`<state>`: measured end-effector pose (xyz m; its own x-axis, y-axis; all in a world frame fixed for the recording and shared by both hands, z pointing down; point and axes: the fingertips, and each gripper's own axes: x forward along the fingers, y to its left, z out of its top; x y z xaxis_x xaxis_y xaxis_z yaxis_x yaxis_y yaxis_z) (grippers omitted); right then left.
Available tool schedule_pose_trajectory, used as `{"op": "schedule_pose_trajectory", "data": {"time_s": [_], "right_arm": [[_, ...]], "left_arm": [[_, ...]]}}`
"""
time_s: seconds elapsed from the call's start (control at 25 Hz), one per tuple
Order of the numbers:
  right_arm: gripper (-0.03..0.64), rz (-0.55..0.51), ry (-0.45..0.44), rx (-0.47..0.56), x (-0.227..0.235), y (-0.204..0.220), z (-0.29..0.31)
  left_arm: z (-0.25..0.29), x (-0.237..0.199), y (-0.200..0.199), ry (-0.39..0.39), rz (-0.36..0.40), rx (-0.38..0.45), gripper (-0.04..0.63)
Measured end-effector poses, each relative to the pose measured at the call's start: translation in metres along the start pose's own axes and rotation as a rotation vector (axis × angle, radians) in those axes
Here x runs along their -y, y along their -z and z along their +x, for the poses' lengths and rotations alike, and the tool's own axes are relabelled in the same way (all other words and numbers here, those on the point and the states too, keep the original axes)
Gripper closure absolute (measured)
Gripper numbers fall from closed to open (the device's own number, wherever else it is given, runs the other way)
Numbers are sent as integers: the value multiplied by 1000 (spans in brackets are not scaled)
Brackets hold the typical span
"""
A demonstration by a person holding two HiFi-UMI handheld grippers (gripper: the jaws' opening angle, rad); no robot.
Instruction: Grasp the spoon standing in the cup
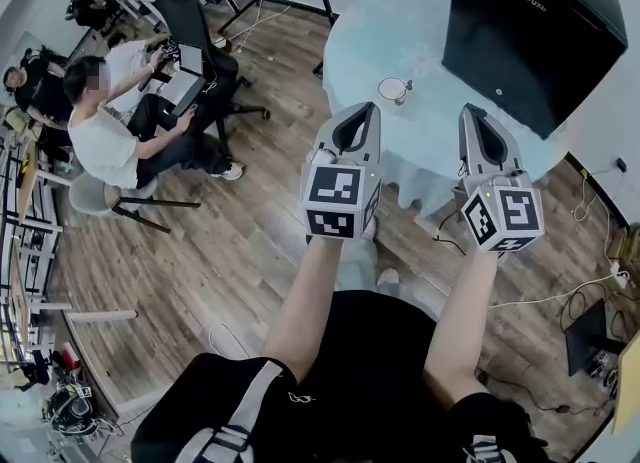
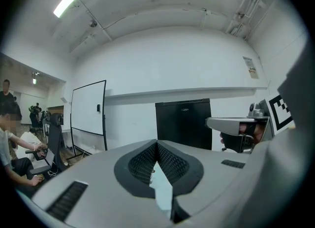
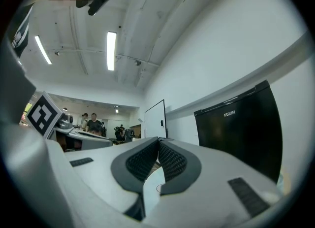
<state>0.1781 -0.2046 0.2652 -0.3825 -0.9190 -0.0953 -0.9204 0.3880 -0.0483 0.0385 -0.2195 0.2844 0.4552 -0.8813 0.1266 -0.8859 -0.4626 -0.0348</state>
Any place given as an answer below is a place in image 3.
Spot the black head-worn camera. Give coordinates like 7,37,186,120
87,0,115,17

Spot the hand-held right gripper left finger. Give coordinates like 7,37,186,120
64,136,158,222

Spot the person's dark striped shirt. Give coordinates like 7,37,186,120
9,3,34,58

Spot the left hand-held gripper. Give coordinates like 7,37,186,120
26,91,114,152

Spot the black mini fridge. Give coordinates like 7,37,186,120
193,79,284,185

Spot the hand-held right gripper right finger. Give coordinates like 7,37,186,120
144,137,284,228

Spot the long ceiling light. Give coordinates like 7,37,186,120
106,31,118,71
34,35,53,65

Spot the white whiteboard with black frame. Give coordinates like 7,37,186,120
144,99,169,139

